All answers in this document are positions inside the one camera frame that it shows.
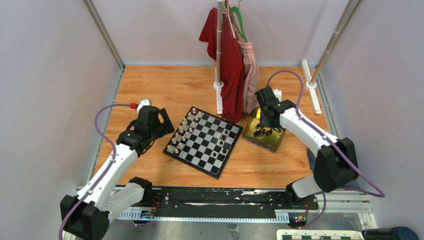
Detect white rack foot bar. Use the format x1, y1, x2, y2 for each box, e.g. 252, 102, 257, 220
300, 59, 323, 115

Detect green clothes hanger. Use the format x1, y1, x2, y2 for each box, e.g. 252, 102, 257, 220
229, 6, 248, 43

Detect grey crumpled cloth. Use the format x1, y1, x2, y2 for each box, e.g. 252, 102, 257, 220
307, 148, 316, 171

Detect pink hanging garment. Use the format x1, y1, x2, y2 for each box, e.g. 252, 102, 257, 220
223, 0, 259, 114

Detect aluminium frame rail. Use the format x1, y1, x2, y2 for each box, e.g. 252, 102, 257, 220
62, 185, 379, 231

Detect red hanging shirt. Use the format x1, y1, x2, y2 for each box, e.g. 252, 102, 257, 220
198, 7, 245, 123

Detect black white chessboard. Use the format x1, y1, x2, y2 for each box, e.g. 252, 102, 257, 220
162, 108, 244, 180

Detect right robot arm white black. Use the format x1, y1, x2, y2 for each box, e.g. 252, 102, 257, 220
255, 87, 359, 209

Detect silver diagonal rack pole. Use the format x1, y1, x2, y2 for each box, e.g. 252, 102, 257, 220
311, 0, 362, 83

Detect white chess pieces row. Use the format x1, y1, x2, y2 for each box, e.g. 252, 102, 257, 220
164, 107, 204, 156

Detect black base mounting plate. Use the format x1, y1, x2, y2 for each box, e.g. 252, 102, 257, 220
134, 186, 319, 220

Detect dark blue object corner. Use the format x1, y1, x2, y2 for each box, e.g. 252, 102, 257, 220
361, 226, 419, 240

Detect black pieces in tin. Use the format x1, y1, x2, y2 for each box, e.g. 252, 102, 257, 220
253, 127, 273, 138

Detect white clothes rack pole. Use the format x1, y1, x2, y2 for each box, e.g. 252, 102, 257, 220
213, 0, 224, 115

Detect yellow square tin box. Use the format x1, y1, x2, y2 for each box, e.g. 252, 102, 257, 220
242, 108, 286, 153

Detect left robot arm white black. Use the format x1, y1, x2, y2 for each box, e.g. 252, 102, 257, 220
58, 99, 175, 240

